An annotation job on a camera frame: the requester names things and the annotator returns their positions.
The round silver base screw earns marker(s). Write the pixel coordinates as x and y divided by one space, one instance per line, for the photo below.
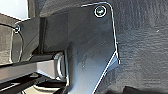
99 11

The grey robot torso limb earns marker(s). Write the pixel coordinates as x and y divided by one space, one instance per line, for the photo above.
43 68

